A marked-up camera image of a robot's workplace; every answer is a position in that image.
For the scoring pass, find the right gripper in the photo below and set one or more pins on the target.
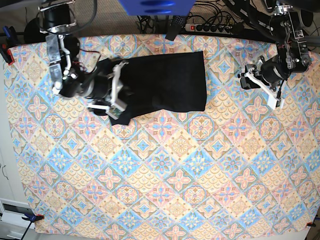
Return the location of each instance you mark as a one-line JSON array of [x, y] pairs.
[[99, 89]]

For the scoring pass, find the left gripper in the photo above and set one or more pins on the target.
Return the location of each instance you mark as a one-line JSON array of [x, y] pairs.
[[270, 72]]

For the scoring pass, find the black T-shirt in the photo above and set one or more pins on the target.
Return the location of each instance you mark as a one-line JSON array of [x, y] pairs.
[[173, 82]]

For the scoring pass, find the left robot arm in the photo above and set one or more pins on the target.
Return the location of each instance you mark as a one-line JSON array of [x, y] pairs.
[[292, 51]]

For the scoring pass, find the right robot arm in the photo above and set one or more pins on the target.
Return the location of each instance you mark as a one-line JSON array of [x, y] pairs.
[[70, 78]]

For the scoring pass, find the patterned tablecloth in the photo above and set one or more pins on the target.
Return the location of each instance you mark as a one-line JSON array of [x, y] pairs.
[[236, 170]]

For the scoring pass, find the black remote control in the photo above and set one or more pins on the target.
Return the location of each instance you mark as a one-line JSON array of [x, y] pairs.
[[178, 22]]

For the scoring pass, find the blue box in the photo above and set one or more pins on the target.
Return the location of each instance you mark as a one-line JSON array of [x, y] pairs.
[[157, 7]]

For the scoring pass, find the red clamp top left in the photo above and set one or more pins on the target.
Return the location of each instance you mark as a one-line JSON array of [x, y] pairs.
[[5, 47]]

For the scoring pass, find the red clamp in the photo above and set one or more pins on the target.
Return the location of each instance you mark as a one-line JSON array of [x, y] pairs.
[[311, 224], [5, 47]]

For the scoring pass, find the blue clamp bottom left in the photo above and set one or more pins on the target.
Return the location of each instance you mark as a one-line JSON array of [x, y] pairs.
[[32, 218]]

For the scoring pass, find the white cabinet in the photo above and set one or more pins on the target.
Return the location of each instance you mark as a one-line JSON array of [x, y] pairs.
[[11, 189]]

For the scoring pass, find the red clamp bottom right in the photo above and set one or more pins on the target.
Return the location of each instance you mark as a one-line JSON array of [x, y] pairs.
[[311, 224]]

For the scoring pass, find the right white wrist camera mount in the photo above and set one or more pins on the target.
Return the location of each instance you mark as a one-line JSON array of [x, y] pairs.
[[117, 106]]

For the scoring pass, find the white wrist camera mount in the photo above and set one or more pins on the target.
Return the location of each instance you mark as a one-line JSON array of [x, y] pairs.
[[117, 106], [274, 98]]

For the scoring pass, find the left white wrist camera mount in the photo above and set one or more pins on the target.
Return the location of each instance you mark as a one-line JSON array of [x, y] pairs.
[[274, 98]]

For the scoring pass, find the black power strip red switch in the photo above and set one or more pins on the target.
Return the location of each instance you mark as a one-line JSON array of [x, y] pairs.
[[208, 28]]

